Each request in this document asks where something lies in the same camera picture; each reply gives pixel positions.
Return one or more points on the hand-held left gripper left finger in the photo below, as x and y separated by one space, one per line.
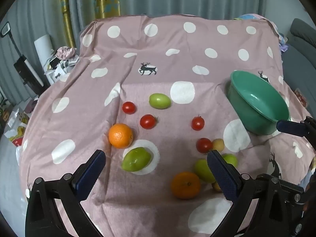
90 175

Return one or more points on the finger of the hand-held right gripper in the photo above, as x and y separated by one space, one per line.
291 127
300 209

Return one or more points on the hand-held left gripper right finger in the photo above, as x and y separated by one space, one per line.
222 175

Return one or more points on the small tan longan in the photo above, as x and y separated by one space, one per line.
219 144
216 186

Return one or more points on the green jujube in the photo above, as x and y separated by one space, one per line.
136 159
203 169
160 101
231 159

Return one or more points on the orange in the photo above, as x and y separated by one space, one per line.
120 136
186 185

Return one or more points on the green plastic basin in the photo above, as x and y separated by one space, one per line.
259 103

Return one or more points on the red tomato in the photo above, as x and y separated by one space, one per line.
204 145
128 107
148 121
198 123

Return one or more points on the grey sofa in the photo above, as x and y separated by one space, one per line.
301 54

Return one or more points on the cardboard boxes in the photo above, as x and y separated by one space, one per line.
14 126

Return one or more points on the pastel clothes pile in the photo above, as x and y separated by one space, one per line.
279 33

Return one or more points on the black upright appliance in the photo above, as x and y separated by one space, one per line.
28 75

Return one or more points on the pile of clothes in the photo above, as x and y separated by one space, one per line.
61 59

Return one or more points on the pink polka dot blanket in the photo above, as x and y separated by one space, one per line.
172 49

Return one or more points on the white paper roll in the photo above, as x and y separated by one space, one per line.
43 48

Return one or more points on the gold curtain trim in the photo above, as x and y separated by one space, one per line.
67 12

